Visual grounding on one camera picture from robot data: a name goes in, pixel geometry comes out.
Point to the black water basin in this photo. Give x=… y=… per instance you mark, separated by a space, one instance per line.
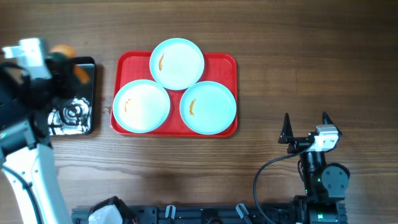
x=75 y=116

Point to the orange green sponge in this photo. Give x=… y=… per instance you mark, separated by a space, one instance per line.
x=69 y=52

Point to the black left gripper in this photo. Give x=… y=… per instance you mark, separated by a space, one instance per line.
x=61 y=73

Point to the light blue plate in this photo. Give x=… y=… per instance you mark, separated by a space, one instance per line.
x=141 y=106
x=208 y=108
x=176 y=64

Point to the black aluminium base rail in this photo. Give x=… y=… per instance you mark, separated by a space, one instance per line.
x=229 y=215

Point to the red plastic tray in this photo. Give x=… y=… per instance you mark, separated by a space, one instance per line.
x=134 y=65

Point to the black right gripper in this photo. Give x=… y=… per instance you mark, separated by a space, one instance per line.
x=298 y=144

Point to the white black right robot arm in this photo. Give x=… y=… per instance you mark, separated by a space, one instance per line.
x=325 y=183

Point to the light blue plate top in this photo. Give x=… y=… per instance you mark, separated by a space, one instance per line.
x=176 y=64

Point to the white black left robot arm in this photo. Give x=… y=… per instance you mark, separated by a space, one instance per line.
x=32 y=109

